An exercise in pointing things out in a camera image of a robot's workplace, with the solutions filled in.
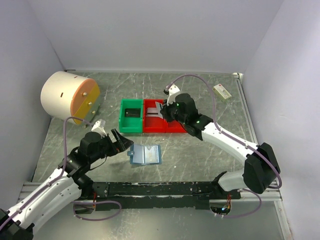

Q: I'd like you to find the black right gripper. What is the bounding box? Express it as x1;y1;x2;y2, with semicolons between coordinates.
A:
160;96;187;125

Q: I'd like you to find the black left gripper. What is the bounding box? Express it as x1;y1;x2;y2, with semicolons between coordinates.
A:
89;127;133;163

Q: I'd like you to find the red plastic bin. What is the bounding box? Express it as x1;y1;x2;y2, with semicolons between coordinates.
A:
142;99;167;134
165;120;187;134

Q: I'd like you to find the blue card holder wallet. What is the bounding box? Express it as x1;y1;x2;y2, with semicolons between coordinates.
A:
127;144;162;166

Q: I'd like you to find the white magnetic stripe card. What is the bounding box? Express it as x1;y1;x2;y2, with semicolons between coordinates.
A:
155;101;164;119

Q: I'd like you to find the green plastic bin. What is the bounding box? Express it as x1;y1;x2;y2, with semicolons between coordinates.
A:
118;99;143;134

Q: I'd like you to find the white VIP card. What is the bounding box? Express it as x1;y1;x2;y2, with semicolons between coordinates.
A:
146;107;160;118

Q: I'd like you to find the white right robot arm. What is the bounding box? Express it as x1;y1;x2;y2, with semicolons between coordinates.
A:
160;93;281;199

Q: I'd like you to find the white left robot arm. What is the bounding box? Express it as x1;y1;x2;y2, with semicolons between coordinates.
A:
0;129;134;240

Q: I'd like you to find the black credit card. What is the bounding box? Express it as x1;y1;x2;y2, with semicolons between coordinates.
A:
124;108;141;118

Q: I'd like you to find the small white card box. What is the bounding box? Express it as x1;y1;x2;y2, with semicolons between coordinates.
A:
213;83;232;101

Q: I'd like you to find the round drawer cabinet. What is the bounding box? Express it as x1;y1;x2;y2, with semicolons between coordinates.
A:
40;71;101;122

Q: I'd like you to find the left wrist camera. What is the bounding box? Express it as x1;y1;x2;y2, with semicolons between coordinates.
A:
91;119;107;137

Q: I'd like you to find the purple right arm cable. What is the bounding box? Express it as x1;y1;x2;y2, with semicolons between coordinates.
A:
164;74;284;219

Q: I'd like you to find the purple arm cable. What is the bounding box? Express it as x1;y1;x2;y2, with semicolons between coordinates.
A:
0;116;123;240
164;74;284;219

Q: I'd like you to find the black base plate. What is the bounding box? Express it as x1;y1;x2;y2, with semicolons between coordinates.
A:
79;181;241;211

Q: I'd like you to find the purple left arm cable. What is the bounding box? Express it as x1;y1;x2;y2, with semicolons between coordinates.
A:
0;116;123;240

